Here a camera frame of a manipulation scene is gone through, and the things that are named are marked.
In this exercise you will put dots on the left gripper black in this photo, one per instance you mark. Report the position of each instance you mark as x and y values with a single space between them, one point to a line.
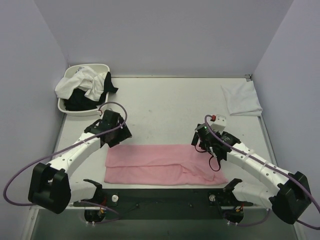
122 133

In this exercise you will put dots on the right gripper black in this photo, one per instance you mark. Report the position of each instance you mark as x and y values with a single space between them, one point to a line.
197 137

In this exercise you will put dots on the pink t shirt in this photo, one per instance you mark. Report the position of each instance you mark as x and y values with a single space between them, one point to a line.
161 165

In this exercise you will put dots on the white plastic basket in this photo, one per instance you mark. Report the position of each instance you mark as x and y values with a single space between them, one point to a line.
99 68

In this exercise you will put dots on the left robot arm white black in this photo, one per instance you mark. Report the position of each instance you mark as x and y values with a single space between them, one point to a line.
50 185

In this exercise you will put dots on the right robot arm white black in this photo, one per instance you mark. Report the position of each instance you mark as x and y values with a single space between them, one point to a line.
288 195

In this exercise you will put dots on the black t shirt in basket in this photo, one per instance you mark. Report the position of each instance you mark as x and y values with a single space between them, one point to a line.
79 102

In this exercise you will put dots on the white t shirt in basket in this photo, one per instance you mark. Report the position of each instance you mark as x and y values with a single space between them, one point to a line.
85 79

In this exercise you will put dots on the folded white t shirt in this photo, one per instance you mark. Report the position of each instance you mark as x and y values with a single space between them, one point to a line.
242 99

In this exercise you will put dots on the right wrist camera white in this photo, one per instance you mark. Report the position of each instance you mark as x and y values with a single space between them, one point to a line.
218 123

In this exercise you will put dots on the aluminium front rail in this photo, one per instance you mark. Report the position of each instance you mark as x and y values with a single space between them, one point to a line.
57 200

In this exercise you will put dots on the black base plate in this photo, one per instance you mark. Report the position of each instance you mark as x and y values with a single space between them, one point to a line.
169 204

